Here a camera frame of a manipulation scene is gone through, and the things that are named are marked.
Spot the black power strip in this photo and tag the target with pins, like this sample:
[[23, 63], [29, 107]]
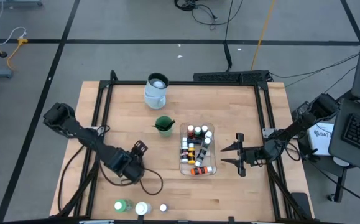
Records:
[[229, 76]]

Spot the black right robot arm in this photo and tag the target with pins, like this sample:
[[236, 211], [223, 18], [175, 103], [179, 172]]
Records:
[[291, 130]]

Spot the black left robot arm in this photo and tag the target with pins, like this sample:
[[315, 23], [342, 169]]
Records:
[[83, 137]]

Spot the grey paint bottle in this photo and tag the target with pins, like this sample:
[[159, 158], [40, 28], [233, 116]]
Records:
[[203, 152]]

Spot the black-bristle brush silver ferrule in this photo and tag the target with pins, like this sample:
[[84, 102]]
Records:
[[171, 124]]

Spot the dark green paint bottle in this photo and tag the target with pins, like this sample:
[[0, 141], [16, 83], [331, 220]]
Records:
[[208, 134]]

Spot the clear plastic bin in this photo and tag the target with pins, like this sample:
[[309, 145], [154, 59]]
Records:
[[212, 155]]

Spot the purple paint bottle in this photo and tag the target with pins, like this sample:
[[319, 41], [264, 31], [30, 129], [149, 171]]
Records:
[[195, 139], [163, 207]]

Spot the black floor disc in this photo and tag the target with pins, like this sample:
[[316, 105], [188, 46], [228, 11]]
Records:
[[3, 54]]

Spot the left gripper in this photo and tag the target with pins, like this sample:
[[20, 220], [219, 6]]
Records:
[[136, 168]]

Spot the red paint bottle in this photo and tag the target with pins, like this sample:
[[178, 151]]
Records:
[[191, 129]]

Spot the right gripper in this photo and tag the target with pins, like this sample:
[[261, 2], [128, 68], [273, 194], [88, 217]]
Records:
[[251, 155]]

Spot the silver bracket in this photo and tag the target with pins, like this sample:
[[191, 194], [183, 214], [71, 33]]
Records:
[[95, 221]]

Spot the yellow paint bottle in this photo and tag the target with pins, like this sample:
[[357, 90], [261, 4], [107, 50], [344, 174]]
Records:
[[191, 154]]

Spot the black aluminium table frame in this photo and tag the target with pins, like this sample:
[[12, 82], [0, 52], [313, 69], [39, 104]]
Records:
[[182, 83]]

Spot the black laptop stand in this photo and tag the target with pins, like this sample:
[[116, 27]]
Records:
[[340, 186]]

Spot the large green paint bottle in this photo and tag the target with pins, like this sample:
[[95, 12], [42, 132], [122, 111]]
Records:
[[119, 206]]

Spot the green plastic cup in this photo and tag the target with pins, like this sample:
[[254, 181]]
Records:
[[167, 133]]

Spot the white mug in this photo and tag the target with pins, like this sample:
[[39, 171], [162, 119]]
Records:
[[155, 96]]

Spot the orange paint bottle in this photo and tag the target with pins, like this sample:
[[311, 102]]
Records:
[[201, 170]]

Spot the black pad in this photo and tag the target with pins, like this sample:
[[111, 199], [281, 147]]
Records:
[[301, 203]]

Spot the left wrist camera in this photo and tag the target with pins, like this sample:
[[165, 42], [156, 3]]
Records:
[[119, 161]]

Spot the paint brush gold ferrule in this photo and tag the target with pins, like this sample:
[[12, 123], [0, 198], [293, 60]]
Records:
[[159, 126]]

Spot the white printed box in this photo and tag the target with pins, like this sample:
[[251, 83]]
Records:
[[322, 140]]

